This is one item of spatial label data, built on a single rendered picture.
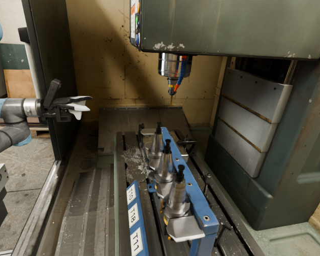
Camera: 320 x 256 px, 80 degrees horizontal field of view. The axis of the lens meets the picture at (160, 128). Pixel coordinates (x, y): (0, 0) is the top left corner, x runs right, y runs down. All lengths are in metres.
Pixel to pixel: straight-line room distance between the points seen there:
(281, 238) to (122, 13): 1.96
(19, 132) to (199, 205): 0.73
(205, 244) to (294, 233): 1.00
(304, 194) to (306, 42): 0.79
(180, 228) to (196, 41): 0.50
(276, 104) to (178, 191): 0.71
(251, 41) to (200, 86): 1.49
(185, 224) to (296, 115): 0.72
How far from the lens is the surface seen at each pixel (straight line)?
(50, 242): 1.16
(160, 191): 0.51
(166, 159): 0.51
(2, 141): 0.89
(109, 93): 1.99
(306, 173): 1.28
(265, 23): 0.75
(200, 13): 0.64
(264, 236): 1.33
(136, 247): 0.74
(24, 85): 5.67
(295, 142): 1.02
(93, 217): 1.07
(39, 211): 1.12
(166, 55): 0.89
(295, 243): 1.45
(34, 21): 1.19
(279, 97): 1.00
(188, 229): 0.45
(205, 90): 2.21
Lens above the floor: 1.57
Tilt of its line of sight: 26 degrees down
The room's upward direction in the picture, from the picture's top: 4 degrees clockwise
